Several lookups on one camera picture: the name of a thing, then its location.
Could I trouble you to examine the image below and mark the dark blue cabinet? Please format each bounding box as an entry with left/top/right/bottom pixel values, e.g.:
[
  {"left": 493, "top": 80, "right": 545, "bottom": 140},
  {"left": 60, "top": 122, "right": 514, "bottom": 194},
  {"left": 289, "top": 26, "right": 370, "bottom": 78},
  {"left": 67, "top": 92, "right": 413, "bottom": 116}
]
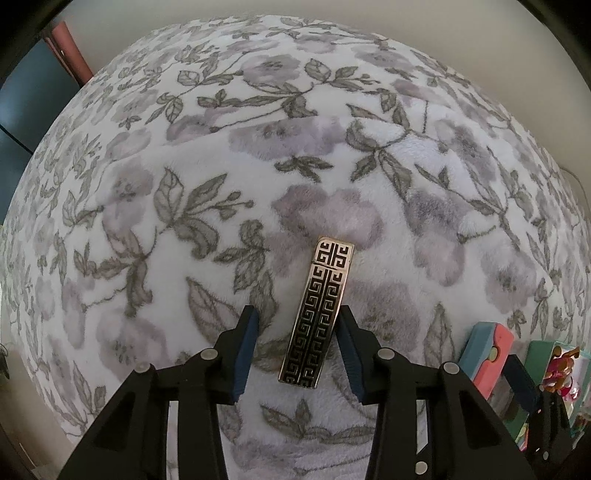
[{"left": 0, "top": 39, "right": 77, "bottom": 160}]

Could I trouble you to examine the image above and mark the teal white box tray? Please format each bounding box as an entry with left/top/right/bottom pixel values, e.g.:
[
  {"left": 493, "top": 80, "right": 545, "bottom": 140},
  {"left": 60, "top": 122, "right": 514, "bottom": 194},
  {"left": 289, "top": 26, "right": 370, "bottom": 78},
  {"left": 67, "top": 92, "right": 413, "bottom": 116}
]
[{"left": 489, "top": 340, "right": 591, "bottom": 457}]

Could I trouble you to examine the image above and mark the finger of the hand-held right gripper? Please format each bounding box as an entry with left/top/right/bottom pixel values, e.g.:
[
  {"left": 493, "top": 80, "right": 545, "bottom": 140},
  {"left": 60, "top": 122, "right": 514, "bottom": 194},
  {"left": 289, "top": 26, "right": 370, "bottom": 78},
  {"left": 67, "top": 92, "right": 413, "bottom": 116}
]
[{"left": 503, "top": 354, "right": 575, "bottom": 480}]

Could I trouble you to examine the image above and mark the orange blue toy case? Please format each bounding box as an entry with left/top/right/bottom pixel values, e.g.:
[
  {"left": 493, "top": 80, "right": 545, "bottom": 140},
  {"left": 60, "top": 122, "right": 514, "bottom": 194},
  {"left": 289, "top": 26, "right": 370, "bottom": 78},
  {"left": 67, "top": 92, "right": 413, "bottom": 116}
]
[{"left": 459, "top": 322, "right": 515, "bottom": 400}]

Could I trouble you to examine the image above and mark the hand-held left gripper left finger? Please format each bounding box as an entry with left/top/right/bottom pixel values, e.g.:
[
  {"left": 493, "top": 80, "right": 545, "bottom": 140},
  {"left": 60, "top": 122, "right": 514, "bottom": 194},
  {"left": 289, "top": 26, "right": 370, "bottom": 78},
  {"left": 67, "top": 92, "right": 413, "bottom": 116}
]
[{"left": 58, "top": 305, "right": 260, "bottom": 480}]

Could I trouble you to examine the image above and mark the floral grey white blanket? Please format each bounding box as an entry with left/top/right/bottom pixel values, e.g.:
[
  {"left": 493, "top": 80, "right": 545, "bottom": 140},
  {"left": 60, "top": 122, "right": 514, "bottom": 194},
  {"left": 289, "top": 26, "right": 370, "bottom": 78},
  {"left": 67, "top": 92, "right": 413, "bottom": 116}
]
[{"left": 0, "top": 14, "right": 591, "bottom": 480}]

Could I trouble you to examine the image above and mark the gold black patterned lighter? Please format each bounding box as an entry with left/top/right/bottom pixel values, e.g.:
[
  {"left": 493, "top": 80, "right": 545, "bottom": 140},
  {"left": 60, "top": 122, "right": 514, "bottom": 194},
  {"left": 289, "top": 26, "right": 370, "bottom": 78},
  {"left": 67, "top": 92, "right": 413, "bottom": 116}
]
[{"left": 278, "top": 236, "right": 355, "bottom": 387}]

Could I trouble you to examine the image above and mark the pink pole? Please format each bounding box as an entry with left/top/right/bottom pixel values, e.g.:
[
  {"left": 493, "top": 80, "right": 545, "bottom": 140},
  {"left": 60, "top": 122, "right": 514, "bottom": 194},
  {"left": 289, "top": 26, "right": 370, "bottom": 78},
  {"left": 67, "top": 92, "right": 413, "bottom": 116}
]
[{"left": 52, "top": 21, "right": 95, "bottom": 86}]

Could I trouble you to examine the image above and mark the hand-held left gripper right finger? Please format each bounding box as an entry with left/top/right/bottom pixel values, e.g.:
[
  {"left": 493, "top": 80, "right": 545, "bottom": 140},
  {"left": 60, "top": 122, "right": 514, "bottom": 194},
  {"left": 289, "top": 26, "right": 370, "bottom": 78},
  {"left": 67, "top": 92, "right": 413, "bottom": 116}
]
[{"left": 336, "top": 305, "right": 539, "bottom": 480}]

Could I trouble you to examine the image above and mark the pink brown toy doll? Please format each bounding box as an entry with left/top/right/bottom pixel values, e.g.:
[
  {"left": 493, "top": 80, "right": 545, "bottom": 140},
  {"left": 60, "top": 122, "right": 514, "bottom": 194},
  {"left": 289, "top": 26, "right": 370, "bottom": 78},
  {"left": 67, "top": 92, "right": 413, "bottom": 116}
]
[{"left": 542, "top": 346, "right": 583, "bottom": 400}]

